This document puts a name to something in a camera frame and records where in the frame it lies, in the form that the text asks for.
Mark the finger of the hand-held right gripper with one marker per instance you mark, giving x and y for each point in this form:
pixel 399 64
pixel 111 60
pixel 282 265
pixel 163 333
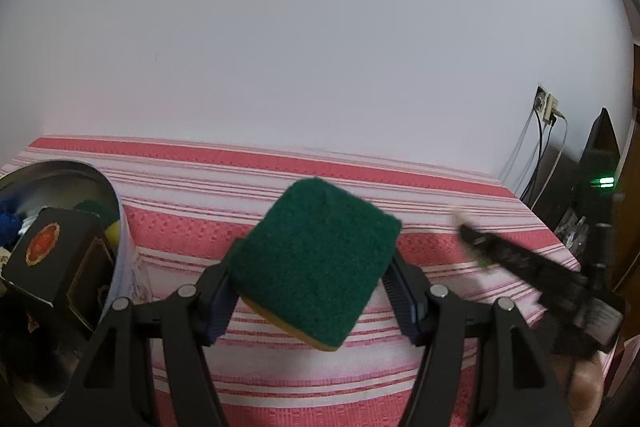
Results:
pixel 515 259

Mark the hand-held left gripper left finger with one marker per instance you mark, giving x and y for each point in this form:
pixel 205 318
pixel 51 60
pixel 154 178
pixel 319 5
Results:
pixel 220 312

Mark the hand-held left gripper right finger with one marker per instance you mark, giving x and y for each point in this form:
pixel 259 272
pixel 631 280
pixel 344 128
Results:
pixel 400 302

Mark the yellow green sponge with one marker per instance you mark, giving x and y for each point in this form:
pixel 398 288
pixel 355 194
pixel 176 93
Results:
pixel 111 232
pixel 315 257

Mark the black cardboard box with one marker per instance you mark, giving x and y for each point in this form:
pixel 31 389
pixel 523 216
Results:
pixel 65 257

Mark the round metal tin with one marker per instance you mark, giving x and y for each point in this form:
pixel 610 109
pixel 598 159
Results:
pixel 50 177

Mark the blue cloth bundle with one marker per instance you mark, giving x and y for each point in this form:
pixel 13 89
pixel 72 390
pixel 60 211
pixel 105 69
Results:
pixel 9 224

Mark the person's right forearm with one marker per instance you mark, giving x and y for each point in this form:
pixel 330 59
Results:
pixel 587 387

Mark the desktop with red striped cloth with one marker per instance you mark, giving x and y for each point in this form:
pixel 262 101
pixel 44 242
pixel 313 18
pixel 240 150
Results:
pixel 200 217

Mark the cluster of bottles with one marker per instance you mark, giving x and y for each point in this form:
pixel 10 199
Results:
pixel 575 227

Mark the black flat screen television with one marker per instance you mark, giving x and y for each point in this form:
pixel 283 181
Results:
pixel 602 127

